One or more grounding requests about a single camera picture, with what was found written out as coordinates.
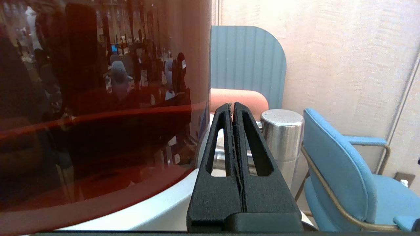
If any pink bolster back cushion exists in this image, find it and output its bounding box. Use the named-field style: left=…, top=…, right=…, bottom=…
left=210, top=88, right=269, bottom=120

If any light blue armchair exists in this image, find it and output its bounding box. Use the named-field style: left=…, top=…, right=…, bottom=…
left=294, top=108, right=420, bottom=233

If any large dark tea dispenser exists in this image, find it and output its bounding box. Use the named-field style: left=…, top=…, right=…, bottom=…
left=0, top=0, right=315, bottom=236

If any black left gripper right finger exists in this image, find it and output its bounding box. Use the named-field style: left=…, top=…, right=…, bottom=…
left=232, top=102, right=302, bottom=217

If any silver metal dispenser tap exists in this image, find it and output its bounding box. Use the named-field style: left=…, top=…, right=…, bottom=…
left=213, top=109, right=305, bottom=190

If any blue-grey upholstered booth bench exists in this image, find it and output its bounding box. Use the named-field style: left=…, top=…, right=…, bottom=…
left=210, top=26, right=286, bottom=110

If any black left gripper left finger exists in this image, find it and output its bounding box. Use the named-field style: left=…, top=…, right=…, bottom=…
left=187, top=103, right=244, bottom=231

